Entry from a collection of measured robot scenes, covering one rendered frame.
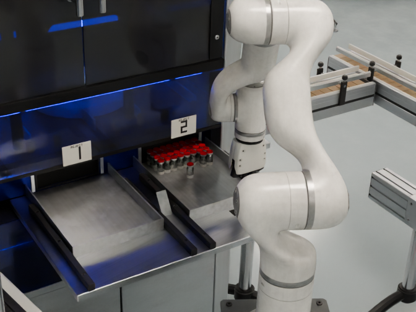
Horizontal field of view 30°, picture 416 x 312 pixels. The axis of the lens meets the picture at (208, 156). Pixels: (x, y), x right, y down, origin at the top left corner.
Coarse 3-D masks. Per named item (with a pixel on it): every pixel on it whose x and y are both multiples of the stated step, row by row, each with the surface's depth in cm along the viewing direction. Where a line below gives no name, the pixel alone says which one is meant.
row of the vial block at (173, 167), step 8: (184, 152) 235; (192, 152) 235; (160, 160) 230; (168, 160) 231; (176, 160) 233; (184, 160) 235; (192, 160) 236; (160, 168) 231; (168, 168) 232; (176, 168) 234
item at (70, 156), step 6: (78, 144) 213; (84, 144) 214; (90, 144) 215; (66, 150) 212; (72, 150) 213; (78, 150) 214; (84, 150) 215; (90, 150) 216; (66, 156) 212; (72, 156) 213; (78, 156) 214; (84, 156) 216; (90, 156) 217; (66, 162) 213; (72, 162) 214; (78, 162) 215
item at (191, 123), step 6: (174, 120) 227; (180, 120) 228; (192, 120) 230; (174, 126) 228; (180, 126) 229; (192, 126) 232; (174, 132) 229; (180, 132) 230; (186, 132) 231; (192, 132) 233
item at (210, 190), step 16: (208, 144) 246; (224, 160) 240; (160, 176) 231; (176, 176) 232; (208, 176) 232; (224, 176) 232; (176, 192) 224; (192, 192) 224; (208, 192) 224; (224, 192) 225; (192, 208) 217; (208, 208) 213; (224, 208) 217
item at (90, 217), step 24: (48, 192) 222; (72, 192) 222; (96, 192) 223; (120, 192) 223; (48, 216) 206; (72, 216) 212; (96, 216) 212; (120, 216) 212; (144, 216) 213; (72, 240) 202; (96, 240) 197; (120, 240) 201
